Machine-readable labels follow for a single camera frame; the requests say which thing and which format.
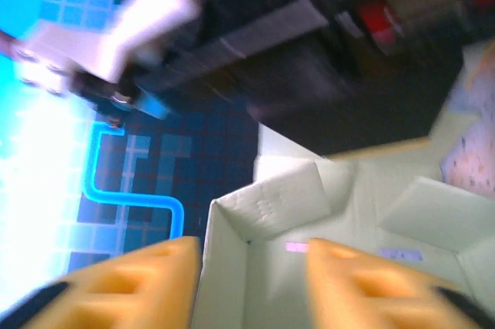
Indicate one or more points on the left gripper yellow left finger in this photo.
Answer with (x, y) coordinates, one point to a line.
(116, 290)

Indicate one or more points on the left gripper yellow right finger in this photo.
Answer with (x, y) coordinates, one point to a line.
(367, 294)

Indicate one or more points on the green paper box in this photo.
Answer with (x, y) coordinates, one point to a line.
(348, 197)

